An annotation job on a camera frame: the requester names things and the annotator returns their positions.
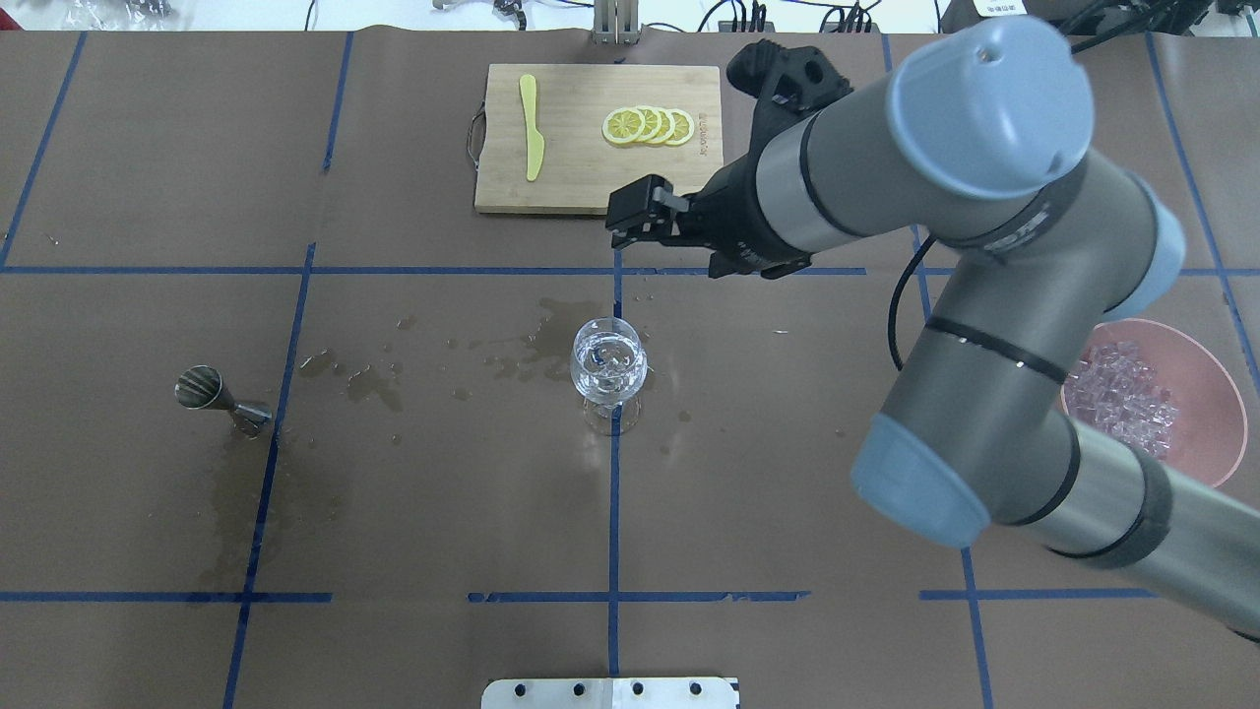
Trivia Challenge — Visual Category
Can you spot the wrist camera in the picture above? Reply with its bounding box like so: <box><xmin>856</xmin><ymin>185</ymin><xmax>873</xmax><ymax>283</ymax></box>
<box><xmin>725</xmin><ymin>39</ymin><xmax>853</xmax><ymax>133</ymax></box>

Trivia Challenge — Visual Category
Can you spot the yellow plastic knife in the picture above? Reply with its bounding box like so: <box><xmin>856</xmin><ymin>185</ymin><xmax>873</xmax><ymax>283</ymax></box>
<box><xmin>519</xmin><ymin>76</ymin><xmax>547</xmax><ymax>181</ymax></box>

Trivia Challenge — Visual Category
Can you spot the pile of ice cubes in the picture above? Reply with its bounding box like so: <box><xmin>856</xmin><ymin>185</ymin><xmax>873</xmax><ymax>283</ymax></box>
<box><xmin>1061</xmin><ymin>341</ymin><xmax>1181</xmax><ymax>461</ymax></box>

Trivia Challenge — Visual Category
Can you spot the clear wine glass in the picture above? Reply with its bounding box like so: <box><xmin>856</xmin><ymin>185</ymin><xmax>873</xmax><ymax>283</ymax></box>
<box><xmin>570</xmin><ymin>317</ymin><xmax>649</xmax><ymax>438</ymax></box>

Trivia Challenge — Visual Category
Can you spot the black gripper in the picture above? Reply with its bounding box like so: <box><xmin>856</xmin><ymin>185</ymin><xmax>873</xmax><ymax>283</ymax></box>
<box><xmin>604</xmin><ymin>157</ymin><xmax>813</xmax><ymax>280</ymax></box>

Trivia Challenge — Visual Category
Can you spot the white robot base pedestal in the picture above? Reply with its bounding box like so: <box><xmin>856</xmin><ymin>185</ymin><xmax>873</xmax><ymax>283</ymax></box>
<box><xmin>480</xmin><ymin>678</ymin><xmax>741</xmax><ymax>708</ymax></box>

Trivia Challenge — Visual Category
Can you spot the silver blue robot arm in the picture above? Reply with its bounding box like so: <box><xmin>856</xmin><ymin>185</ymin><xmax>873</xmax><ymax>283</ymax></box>
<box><xmin>604</xmin><ymin>15</ymin><xmax>1259</xmax><ymax>642</ymax></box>

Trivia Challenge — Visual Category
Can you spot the steel double jigger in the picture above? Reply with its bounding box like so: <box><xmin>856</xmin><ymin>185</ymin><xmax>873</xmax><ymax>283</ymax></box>
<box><xmin>173</xmin><ymin>364</ymin><xmax>273</xmax><ymax>440</ymax></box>

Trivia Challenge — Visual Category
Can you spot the aluminium frame post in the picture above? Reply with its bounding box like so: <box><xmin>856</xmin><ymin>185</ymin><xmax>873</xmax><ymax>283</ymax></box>
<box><xmin>591</xmin><ymin>0</ymin><xmax>643</xmax><ymax>45</ymax></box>

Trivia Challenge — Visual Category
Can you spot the wooden cutting board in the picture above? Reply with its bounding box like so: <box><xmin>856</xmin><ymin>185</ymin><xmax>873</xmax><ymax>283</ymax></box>
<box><xmin>473</xmin><ymin>63</ymin><xmax>725</xmax><ymax>215</ymax></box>

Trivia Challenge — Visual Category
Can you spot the pink bowl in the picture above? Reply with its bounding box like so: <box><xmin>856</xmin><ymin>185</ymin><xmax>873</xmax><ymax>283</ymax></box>
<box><xmin>1057</xmin><ymin>319</ymin><xmax>1247</xmax><ymax>487</ymax></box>

